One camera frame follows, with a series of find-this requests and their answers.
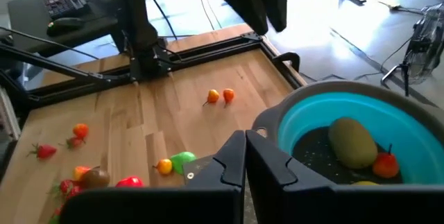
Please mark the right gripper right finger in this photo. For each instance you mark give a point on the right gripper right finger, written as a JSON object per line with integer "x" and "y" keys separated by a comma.
{"x": 295, "y": 203}

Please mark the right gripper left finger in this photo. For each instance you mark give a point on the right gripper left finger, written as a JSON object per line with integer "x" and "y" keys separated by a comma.
{"x": 208, "y": 203}

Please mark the yellow plastic lemon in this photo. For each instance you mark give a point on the yellow plastic lemon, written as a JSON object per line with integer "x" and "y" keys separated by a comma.
{"x": 364, "y": 183}

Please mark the olive-brown whole kiwi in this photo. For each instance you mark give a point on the olive-brown whole kiwi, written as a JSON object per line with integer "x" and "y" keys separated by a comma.
{"x": 352, "y": 144}

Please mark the small red-orange stemmed fruit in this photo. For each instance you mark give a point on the small red-orange stemmed fruit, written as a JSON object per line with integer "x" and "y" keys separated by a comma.
{"x": 385, "y": 166}

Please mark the blue collapsible bowl grey rim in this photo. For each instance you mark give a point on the blue collapsible bowl grey rim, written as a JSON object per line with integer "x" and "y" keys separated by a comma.
{"x": 399, "y": 120}

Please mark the small orange fruit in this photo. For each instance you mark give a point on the small orange fruit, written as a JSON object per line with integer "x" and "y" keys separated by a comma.
{"x": 228, "y": 95}
{"x": 212, "y": 96}
{"x": 79, "y": 172}
{"x": 80, "y": 130}

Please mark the green toy pepper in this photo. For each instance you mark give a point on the green toy pepper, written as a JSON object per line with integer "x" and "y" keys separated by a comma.
{"x": 183, "y": 159}

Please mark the small yellow-orange pear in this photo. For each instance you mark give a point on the small yellow-orange pear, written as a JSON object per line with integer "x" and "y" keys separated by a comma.
{"x": 165, "y": 166}

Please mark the rear red strawberry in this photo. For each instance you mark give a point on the rear red strawberry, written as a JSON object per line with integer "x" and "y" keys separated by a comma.
{"x": 130, "y": 182}

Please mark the red plastic strawberry green leaves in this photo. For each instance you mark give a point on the red plastic strawberry green leaves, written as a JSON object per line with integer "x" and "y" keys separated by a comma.
{"x": 74, "y": 143}
{"x": 45, "y": 152}
{"x": 66, "y": 186}
{"x": 74, "y": 192}
{"x": 57, "y": 212}

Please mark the black floor fan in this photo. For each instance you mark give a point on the black floor fan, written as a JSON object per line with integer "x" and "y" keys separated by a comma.
{"x": 425, "y": 43}

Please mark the black computer mouse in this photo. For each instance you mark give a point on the black computer mouse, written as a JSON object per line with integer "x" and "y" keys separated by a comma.
{"x": 66, "y": 24}

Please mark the black desk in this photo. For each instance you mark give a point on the black desk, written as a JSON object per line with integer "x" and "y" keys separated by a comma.
{"x": 31, "y": 16}

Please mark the black table frame rails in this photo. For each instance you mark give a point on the black table frame rails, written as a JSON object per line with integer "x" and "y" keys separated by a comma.
{"x": 215, "y": 51}

